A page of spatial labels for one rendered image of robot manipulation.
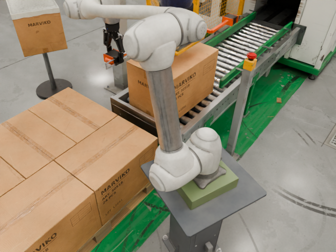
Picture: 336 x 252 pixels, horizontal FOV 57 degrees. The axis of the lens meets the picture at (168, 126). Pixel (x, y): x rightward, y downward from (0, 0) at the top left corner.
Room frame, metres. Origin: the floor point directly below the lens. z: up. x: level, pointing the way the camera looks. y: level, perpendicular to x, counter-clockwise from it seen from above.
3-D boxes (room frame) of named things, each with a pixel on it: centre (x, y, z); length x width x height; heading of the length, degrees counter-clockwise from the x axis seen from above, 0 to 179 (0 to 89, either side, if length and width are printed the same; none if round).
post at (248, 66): (1.92, -0.57, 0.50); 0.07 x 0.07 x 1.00; 53
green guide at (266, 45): (2.82, -0.95, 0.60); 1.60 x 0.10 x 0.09; 143
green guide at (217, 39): (3.14, -0.52, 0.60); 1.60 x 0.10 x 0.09; 143
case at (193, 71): (2.04, -0.03, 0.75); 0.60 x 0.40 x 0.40; 142
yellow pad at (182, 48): (1.99, -0.11, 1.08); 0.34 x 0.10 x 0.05; 144
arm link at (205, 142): (1.05, -0.18, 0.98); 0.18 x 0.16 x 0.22; 132
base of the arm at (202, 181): (1.07, -0.21, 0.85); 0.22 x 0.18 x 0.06; 129
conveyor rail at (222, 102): (2.50, -0.78, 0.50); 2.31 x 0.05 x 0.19; 143
